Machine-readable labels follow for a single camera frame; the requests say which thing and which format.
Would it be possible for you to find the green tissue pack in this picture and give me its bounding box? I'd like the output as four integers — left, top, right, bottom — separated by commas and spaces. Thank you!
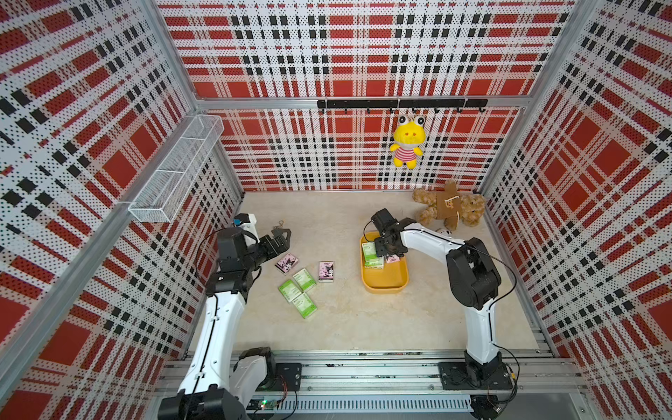
292, 293, 318, 320
362, 241, 385, 270
278, 279, 303, 303
292, 268, 317, 292

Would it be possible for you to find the yellow plastic storage box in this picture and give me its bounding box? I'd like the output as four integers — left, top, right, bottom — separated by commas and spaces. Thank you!
360, 250, 410, 294

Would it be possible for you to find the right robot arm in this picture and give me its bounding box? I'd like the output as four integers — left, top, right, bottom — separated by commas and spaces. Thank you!
371, 208, 515, 390

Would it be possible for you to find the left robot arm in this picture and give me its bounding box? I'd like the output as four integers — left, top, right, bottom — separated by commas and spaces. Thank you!
157, 215, 292, 419

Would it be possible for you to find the brown teddy bear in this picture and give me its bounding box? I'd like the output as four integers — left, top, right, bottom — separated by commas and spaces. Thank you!
412, 180, 486, 232

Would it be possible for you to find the green tissue pack bottom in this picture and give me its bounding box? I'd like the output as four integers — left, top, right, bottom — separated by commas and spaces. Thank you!
292, 293, 318, 320

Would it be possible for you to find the yellow frog plush toy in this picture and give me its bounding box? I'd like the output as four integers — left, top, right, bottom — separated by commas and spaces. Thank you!
390, 115, 426, 170

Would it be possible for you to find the green circuit board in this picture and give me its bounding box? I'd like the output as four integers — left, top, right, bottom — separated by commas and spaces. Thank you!
247, 399, 281, 411

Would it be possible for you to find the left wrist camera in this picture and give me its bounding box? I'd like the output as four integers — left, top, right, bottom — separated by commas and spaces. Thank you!
234, 213, 258, 245

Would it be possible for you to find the white wire mesh basket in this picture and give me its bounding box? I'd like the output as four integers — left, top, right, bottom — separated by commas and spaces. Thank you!
129, 115, 223, 223

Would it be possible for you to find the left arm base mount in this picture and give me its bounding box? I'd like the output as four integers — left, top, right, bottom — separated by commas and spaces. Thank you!
257, 363, 303, 393

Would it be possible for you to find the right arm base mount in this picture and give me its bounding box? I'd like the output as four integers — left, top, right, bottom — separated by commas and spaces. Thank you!
437, 362, 514, 391

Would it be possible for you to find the black hook rail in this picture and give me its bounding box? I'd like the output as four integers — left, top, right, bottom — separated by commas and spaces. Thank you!
317, 98, 489, 111

